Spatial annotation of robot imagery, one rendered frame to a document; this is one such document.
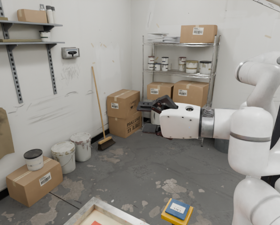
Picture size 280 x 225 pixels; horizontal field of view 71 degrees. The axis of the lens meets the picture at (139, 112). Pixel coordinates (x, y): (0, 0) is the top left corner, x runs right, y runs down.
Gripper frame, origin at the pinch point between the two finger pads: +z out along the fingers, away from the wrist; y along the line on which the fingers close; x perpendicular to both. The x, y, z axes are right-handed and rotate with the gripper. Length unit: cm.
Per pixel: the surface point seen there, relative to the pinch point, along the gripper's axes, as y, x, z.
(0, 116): 85, 61, 191
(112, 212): 58, -12, 23
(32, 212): 166, -4, 155
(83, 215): 56, -16, 36
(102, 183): 197, 53, 103
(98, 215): 61, -14, 30
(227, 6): 84, 317, -43
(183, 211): 67, -1, -10
